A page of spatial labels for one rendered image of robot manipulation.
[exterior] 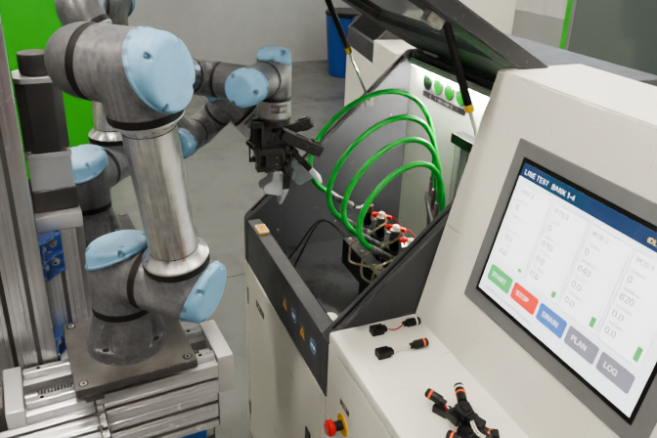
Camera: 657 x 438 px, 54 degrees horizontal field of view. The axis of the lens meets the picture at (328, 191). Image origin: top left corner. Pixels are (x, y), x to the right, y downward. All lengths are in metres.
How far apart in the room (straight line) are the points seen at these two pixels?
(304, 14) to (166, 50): 7.74
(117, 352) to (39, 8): 3.54
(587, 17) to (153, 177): 3.81
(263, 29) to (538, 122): 7.33
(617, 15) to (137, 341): 3.64
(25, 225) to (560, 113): 1.02
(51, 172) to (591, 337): 1.06
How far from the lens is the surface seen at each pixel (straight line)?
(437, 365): 1.40
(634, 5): 4.28
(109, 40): 0.96
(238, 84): 1.28
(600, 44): 4.45
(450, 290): 1.44
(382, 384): 1.33
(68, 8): 1.58
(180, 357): 1.31
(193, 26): 8.18
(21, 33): 4.62
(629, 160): 1.13
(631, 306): 1.11
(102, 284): 1.24
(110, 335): 1.29
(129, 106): 0.95
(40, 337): 1.48
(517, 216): 1.28
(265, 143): 1.43
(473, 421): 1.23
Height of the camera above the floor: 1.83
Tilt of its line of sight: 24 degrees down
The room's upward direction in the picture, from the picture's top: 2 degrees clockwise
